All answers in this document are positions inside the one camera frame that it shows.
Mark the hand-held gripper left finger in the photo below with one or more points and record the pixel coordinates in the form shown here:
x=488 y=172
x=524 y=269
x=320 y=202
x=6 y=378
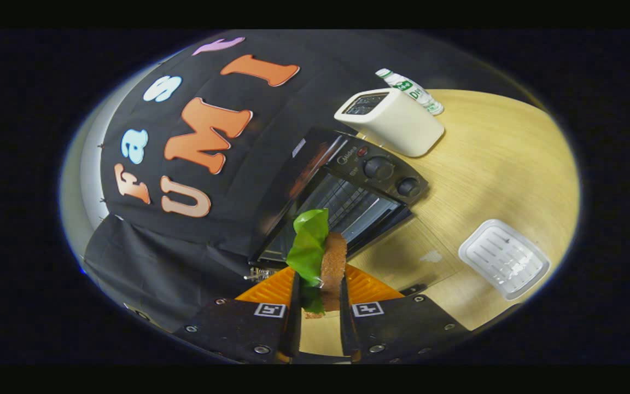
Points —
x=238 y=331

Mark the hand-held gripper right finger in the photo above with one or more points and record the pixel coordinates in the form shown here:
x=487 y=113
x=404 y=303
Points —
x=402 y=328

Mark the sandwich with lettuce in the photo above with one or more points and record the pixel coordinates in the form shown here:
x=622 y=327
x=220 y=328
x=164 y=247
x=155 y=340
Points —
x=309 y=246

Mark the black toaster oven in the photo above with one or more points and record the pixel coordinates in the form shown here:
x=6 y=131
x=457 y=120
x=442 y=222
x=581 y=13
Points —
x=380 y=169

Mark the white pop-up toaster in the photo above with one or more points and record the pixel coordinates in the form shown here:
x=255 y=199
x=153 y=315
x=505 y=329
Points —
x=402 y=128

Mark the black backdrop cloth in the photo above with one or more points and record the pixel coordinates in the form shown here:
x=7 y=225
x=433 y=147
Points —
x=184 y=251

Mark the white plastic tray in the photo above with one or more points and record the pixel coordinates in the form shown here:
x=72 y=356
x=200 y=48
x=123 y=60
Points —
x=503 y=260

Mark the white bottle with green label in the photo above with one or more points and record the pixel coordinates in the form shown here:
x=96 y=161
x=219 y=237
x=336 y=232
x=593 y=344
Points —
x=410 y=90

